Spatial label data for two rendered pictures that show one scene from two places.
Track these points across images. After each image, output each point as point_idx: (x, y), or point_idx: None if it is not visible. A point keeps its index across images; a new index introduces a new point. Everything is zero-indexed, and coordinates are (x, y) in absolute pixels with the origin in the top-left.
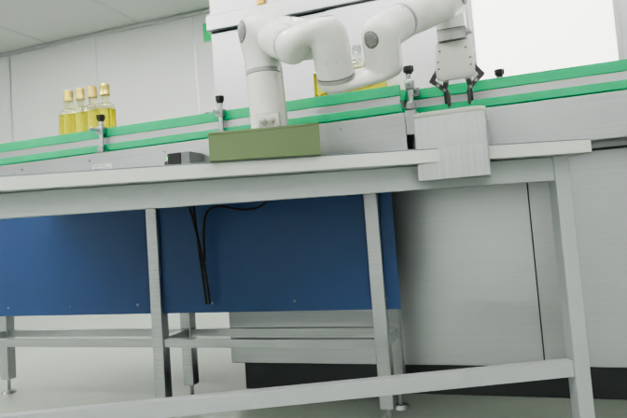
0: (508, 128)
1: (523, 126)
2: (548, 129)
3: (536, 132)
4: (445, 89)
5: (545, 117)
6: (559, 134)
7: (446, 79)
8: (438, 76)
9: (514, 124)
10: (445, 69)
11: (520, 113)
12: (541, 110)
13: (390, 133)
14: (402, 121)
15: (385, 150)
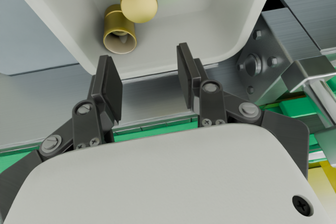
0: (82, 92)
1: (56, 97)
2: (19, 95)
3: (37, 89)
4: (206, 93)
5: (16, 115)
6: (5, 88)
7: (210, 126)
8: (278, 147)
9: (70, 99)
10: (237, 201)
11: (56, 119)
12: (18, 126)
13: (335, 4)
14: (315, 30)
15: None
